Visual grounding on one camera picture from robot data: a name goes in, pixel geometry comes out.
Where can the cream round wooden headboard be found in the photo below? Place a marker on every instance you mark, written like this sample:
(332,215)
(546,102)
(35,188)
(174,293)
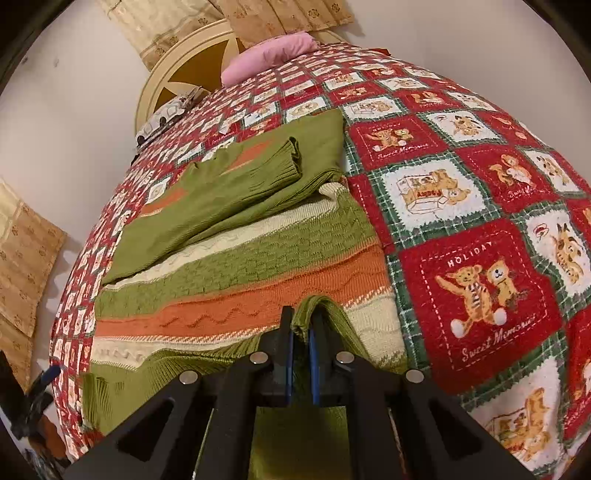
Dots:
(197,61)

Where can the red checkered bear bedspread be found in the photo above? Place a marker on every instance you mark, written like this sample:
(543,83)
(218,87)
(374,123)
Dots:
(486,234)

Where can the pink pillow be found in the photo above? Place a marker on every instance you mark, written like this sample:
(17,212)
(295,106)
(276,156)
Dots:
(267,54)

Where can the white black patterned pillow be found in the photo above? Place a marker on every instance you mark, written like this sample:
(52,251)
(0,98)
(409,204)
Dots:
(169,112)

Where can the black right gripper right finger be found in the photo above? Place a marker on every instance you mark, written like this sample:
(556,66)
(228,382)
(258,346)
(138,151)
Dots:
(328,381)

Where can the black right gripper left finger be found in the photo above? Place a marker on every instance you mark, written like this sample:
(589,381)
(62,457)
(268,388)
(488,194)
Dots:
(276,381)

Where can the beige side curtain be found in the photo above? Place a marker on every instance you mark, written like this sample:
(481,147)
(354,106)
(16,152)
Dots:
(29,247)

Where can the green orange cream knit sweater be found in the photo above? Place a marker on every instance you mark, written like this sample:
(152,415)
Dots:
(203,271)

